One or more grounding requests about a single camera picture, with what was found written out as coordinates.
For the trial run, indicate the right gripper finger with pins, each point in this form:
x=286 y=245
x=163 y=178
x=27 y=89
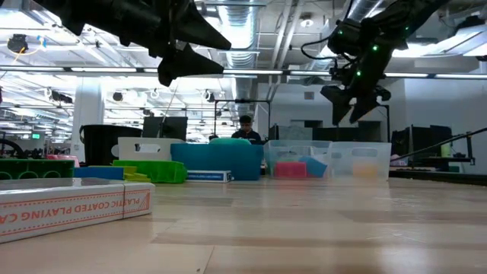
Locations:
x=367 y=100
x=338 y=102

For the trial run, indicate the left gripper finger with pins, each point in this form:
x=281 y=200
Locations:
x=190 y=26
x=182 y=62

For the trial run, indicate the large red soft brick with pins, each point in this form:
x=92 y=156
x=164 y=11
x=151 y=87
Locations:
x=289 y=170

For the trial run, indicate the teal foam die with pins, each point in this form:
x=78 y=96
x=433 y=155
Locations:
x=230 y=141

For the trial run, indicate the blue duplo brick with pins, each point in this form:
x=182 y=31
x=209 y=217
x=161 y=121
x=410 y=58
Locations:
x=99 y=173

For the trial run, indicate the orange white card box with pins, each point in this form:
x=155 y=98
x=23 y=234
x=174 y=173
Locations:
x=76 y=209

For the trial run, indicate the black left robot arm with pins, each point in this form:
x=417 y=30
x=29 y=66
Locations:
x=57 y=7

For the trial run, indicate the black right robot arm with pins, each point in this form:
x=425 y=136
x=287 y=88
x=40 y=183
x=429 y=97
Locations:
x=399 y=23

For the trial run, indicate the clear plastic bin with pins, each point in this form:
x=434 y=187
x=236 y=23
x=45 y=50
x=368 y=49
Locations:
x=359 y=152
x=296 y=148

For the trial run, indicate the long ceiling light strip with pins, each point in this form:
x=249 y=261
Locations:
x=95 y=70

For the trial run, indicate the black office monitor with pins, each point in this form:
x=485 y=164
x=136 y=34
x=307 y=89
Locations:
x=163 y=127

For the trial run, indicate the pale green cup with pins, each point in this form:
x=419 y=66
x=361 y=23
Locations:
x=446 y=150

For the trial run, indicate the white plastic bin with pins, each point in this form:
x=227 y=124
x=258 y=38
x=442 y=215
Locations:
x=152 y=152

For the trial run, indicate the person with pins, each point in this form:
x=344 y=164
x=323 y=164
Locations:
x=246 y=133

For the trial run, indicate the teal plastic bin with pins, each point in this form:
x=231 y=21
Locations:
x=217 y=160

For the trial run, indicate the black shelf stand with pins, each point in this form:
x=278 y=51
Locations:
x=470 y=152

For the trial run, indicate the blue playing card deck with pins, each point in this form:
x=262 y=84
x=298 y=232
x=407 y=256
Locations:
x=209 y=176

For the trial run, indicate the pinkish red box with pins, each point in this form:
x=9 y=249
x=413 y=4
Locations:
x=62 y=157

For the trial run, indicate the silver ventilation duct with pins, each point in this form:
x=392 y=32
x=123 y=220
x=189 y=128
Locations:
x=239 y=30

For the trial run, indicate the black aluminium frame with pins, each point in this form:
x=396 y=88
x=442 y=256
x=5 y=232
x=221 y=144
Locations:
x=437 y=177

